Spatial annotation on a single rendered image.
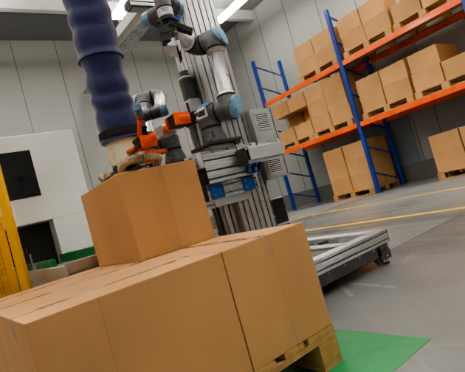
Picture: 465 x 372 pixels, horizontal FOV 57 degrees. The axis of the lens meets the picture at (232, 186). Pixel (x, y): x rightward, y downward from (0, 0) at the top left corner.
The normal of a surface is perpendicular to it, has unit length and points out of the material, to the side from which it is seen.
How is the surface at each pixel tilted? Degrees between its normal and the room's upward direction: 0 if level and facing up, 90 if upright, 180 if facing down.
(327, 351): 90
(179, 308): 90
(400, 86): 90
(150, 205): 90
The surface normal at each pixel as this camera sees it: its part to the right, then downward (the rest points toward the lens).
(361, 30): -0.76, 0.19
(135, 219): 0.56, -0.18
